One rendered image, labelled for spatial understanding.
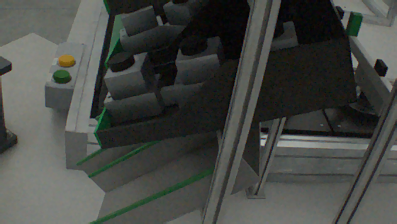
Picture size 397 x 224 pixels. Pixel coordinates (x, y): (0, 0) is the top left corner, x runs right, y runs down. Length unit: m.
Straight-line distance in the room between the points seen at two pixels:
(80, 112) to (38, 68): 0.36
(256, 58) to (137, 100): 0.17
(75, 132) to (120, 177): 0.22
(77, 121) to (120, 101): 0.42
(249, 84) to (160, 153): 0.28
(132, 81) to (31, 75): 0.78
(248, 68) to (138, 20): 0.28
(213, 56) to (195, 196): 0.16
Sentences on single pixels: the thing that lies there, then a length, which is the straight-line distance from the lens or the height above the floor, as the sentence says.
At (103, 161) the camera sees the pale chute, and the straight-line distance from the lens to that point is 0.75.
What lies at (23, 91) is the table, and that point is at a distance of 1.23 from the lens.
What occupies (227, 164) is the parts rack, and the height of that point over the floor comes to 1.23.
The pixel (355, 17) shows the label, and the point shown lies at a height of 1.34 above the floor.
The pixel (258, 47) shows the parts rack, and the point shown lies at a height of 1.35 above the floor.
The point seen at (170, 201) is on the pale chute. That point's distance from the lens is 0.57.
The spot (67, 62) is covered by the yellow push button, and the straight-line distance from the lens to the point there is 1.12.
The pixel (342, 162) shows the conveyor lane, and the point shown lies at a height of 0.92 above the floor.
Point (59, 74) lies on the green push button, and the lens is 1.07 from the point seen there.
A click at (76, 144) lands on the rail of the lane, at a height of 0.93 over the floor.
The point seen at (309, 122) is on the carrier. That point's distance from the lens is 1.06.
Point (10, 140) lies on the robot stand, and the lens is 1.05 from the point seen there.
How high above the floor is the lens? 1.54
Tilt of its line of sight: 32 degrees down
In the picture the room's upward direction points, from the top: 10 degrees clockwise
